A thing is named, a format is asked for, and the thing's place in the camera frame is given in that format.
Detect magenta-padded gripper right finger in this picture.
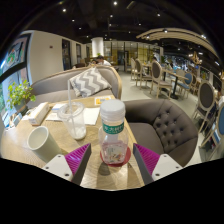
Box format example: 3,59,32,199
132,143,184,186

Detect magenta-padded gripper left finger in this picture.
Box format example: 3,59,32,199
42,143,93,186

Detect clear plastic water bottle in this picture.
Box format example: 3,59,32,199
98,99,130,165

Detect white mug with green print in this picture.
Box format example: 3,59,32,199
26,125,63,164

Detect grey tufted armchair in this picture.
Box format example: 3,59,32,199
123,98,199,168

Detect clear plastic cup with straw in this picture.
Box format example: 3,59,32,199
57,79,88,141

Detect white printed leaflets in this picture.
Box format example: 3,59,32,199
45,103,68,122

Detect white and orange tissue box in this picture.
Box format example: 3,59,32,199
27,101,51,126

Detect white paper napkin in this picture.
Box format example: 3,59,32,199
83,106,101,126

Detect yellow table card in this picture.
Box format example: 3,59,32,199
94,95,113,106

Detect green potted plant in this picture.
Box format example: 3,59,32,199
6,79,37,113

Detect grey curved sofa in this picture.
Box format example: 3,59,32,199
26,64,123,109

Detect grey chevron pillow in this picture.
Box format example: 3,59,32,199
68,66,113,98

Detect group of dining chairs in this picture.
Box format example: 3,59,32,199
129,57,224,161

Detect person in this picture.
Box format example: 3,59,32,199
95,54,112,67

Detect white round pillar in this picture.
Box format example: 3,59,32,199
90,36,105,58

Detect group of ceiling spotlights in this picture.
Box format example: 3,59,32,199
61,0,206,38

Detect black-framed wall poster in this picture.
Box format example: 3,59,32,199
1,33,29,71

